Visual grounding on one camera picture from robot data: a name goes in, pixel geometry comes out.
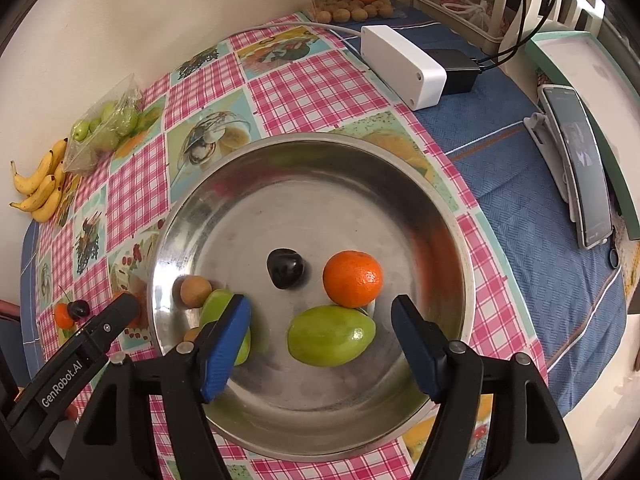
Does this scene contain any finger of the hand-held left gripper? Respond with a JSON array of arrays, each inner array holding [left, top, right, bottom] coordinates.
[[75, 292, 141, 357]]

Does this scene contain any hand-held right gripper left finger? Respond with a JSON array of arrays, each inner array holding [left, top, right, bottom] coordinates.
[[60, 294, 252, 480]]

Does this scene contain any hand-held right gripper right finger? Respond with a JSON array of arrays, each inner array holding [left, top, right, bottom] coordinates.
[[391, 295, 583, 480]]

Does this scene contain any large orange tangerine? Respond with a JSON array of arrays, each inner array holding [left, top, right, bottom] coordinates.
[[114, 287, 152, 332]]

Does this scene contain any small green fruit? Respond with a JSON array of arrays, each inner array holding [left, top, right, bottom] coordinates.
[[199, 288, 251, 367]]

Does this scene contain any large green mango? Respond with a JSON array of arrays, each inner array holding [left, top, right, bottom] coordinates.
[[286, 306, 377, 367]]

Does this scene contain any dark cherry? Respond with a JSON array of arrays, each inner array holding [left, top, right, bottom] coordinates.
[[266, 247, 306, 290], [59, 285, 92, 321]]

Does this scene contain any round metal plate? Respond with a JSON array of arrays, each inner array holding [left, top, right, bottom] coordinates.
[[147, 134, 476, 463]]

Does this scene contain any small orange tangerine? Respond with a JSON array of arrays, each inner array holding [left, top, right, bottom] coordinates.
[[53, 302, 76, 330]]

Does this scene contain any yellow banana bunch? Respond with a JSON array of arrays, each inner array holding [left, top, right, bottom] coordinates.
[[9, 138, 69, 224]]

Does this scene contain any blue woven tablecloth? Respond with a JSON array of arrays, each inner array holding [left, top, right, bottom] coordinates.
[[20, 0, 628, 480]]

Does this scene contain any clear plastic fruit container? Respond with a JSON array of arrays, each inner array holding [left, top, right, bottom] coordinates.
[[63, 73, 146, 177]]

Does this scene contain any pile of green jujubes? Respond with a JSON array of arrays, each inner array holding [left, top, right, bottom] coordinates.
[[71, 101, 141, 152]]

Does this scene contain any smartphone on white stand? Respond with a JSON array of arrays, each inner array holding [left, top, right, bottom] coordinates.
[[523, 85, 617, 251]]

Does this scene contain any black smartphone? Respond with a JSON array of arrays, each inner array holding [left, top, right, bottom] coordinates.
[[542, 86, 614, 248]]

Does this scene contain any pink checked tablecloth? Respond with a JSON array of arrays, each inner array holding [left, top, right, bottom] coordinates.
[[35, 10, 548, 480]]

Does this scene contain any black power adapter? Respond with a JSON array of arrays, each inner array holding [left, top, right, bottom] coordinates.
[[425, 48, 484, 96]]

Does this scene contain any white plastic box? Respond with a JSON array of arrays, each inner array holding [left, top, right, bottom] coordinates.
[[360, 25, 448, 111]]

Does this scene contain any green rimmed white board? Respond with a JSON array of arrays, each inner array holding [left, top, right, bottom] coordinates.
[[524, 31, 640, 241]]

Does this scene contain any white plastic bag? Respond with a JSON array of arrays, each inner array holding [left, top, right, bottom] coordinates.
[[440, 0, 494, 32]]

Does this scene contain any pile of brown longans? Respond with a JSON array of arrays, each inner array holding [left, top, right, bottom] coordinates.
[[312, 0, 396, 24]]

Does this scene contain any black cable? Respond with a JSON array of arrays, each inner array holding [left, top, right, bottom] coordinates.
[[477, 0, 568, 70]]

